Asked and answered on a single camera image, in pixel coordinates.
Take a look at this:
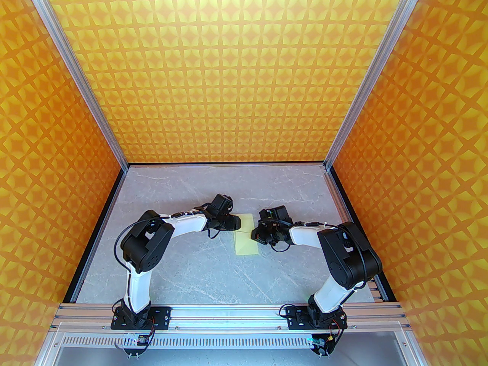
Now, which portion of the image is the small circuit board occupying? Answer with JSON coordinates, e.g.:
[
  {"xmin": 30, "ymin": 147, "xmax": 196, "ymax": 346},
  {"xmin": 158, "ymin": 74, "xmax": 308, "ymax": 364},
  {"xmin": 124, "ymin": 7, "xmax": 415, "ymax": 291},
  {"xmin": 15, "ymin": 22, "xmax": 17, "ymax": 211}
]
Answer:
[
  {"xmin": 310, "ymin": 334, "xmax": 338, "ymax": 357},
  {"xmin": 121, "ymin": 333, "xmax": 152, "ymax": 358}
]

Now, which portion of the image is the slotted white cable duct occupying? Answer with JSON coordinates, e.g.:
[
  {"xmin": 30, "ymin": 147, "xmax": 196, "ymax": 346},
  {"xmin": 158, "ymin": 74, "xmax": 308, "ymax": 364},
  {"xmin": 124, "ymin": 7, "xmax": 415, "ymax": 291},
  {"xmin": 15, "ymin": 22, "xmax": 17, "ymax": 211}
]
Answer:
[{"xmin": 61, "ymin": 333, "xmax": 409, "ymax": 350}]

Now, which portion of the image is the aluminium table side rail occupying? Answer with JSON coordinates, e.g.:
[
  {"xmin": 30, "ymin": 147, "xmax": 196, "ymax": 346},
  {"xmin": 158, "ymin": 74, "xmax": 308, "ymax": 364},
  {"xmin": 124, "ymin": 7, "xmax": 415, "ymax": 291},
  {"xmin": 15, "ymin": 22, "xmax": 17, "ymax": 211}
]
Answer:
[{"xmin": 323, "ymin": 167, "xmax": 388, "ymax": 303}]

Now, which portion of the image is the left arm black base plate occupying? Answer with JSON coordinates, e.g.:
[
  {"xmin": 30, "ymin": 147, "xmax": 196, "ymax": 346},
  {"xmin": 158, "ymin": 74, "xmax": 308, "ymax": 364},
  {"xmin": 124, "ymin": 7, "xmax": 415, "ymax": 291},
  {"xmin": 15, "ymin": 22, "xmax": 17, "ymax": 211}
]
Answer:
[{"xmin": 111, "ymin": 306, "xmax": 172, "ymax": 331}]

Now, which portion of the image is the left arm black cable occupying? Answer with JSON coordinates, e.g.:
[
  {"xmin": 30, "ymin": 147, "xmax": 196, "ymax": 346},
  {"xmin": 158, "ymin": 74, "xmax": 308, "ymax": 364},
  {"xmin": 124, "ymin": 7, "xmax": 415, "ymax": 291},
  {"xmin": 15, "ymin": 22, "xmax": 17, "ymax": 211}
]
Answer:
[{"xmin": 114, "ymin": 218, "xmax": 155, "ymax": 271}]

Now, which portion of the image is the pale yellow paper sheet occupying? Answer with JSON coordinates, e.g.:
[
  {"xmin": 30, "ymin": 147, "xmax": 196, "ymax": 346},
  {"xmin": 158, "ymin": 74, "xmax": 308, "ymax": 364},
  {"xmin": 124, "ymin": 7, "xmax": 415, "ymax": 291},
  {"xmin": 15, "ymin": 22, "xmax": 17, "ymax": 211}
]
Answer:
[{"xmin": 232, "ymin": 213, "xmax": 260, "ymax": 255}]

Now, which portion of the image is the aluminium frame post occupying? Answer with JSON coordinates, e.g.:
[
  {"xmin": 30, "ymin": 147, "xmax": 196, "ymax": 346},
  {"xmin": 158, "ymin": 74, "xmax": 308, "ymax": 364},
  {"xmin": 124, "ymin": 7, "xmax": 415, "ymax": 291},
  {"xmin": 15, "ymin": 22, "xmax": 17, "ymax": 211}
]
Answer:
[
  {"xmin": 323, "ymin": 0, "xmax": 430, "ymax": 170},
  {"xmin": 21, "ymin": 0, "xmax": 129, "ymax": 171}
]

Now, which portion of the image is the black table border strip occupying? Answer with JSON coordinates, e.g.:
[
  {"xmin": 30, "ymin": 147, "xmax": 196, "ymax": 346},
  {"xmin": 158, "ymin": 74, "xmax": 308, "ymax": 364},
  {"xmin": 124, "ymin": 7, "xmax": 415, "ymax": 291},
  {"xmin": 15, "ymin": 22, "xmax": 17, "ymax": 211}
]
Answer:
[{"xmin": 62, "ymin": 162, "xmax": 400, "ymax": 305}]

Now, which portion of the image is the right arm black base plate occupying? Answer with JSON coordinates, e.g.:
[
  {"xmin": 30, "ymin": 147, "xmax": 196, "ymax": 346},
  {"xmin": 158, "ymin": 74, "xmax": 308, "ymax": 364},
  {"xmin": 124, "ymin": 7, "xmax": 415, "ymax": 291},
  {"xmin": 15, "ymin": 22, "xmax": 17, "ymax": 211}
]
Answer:
[{"xmin": 285, "ymin": 305, "xmax": 348, "ymax": 331}]

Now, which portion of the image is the aluminium mounting rail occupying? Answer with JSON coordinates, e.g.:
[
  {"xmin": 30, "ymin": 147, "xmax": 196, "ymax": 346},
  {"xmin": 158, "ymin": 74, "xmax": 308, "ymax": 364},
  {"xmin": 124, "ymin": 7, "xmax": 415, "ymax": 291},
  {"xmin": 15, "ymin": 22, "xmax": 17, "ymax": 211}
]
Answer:
[{"xmin": 51, "ymin": 303, "xmax": 410, "ymax": 334}]

